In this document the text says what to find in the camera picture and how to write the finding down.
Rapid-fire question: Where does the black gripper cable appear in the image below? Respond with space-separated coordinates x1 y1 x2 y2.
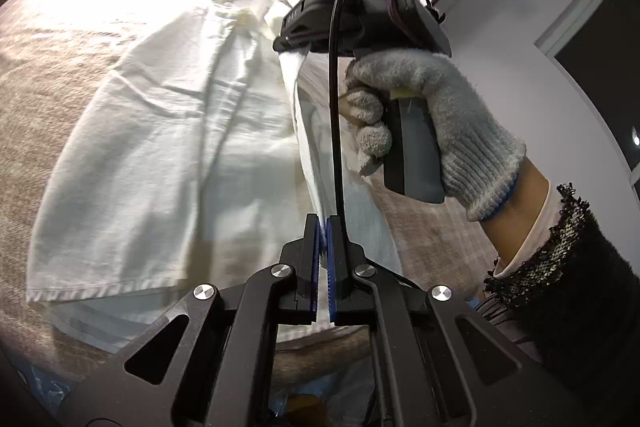
327 0 352 230

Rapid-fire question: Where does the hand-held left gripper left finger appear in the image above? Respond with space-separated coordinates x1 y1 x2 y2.
60 213 321 427

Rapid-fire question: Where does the white long-sleeved shirt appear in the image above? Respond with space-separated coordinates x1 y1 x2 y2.
26 0 403 353

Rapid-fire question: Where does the dark window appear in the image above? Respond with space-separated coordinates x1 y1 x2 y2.
535 0 640 202

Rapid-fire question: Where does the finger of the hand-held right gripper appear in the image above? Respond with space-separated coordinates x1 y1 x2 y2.
273 0 313 54

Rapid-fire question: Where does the person's right hand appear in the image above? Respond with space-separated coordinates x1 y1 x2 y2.
344 48 527 223

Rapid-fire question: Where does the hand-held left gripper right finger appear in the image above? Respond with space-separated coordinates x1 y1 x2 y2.
325 214 591 427

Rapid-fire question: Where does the person's right forearm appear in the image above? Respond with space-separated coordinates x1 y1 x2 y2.
477 157 640 427

